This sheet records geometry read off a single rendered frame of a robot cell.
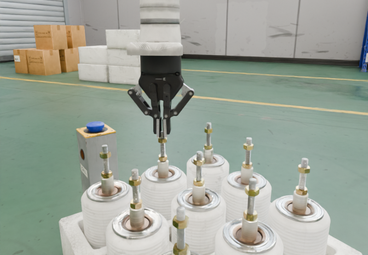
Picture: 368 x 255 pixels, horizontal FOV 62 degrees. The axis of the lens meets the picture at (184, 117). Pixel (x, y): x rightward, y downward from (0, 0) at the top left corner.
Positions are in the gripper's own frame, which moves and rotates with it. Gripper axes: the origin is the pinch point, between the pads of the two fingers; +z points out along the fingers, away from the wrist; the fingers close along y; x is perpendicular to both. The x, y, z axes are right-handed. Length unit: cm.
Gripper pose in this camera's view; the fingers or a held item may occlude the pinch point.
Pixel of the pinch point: (162, 127)
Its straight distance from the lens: 59.5
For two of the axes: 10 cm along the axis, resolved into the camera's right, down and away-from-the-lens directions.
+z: 0.0, 9.6, 2.7
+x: -0.8, 2.7, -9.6
